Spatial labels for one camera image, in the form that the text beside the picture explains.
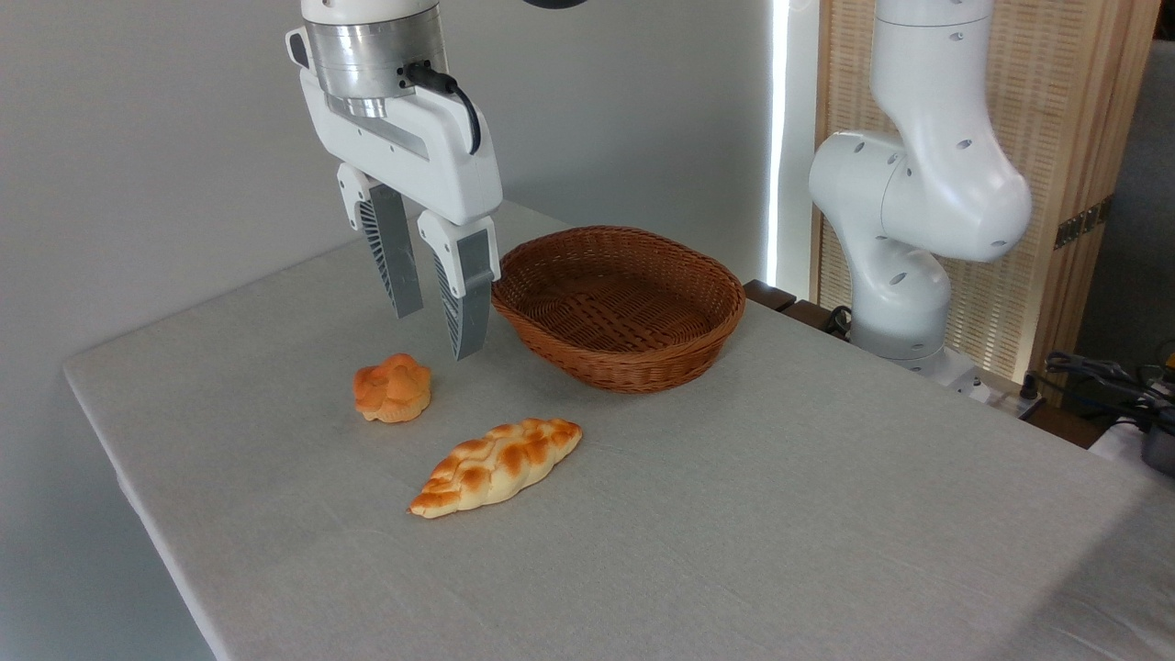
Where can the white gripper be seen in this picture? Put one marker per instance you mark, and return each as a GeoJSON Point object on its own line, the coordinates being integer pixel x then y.
{"type": "Point", "coordinates": [431, 151]}

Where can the small round orange bread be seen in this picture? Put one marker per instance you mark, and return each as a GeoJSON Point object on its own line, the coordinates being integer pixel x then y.
{"type": "Point", "coordinates": [393, 389]}

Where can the brown wicker basket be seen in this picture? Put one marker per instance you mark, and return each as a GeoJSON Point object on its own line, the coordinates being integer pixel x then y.
{"type": "Point", "coordinates": [617, 317]}

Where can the long braided bread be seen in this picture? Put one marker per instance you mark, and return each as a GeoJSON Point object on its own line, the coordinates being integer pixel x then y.
{"type": "Point", "coordinates": [496, 466]}

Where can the dark wooden table edge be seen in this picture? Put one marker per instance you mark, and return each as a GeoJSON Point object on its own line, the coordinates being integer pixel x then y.
{"type": "Point", "coordinates": [769, 296]}

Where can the grey tablecloth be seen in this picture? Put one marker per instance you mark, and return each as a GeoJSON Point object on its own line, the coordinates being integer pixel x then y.
{"type": "Point", "coordinates": [698, 514]}

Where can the black screen hinge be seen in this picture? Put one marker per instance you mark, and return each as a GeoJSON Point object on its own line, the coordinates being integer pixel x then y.
{"type": "Point", "coordinates": [1083, 224]}

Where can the wooden slatted screen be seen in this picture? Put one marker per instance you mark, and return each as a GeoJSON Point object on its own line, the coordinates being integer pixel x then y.
{"type": "Point", "coordinates": [1074, 101]}

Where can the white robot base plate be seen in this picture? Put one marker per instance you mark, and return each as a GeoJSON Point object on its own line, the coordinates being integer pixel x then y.
{"type": "Point", "coordinates": [968, 375]}

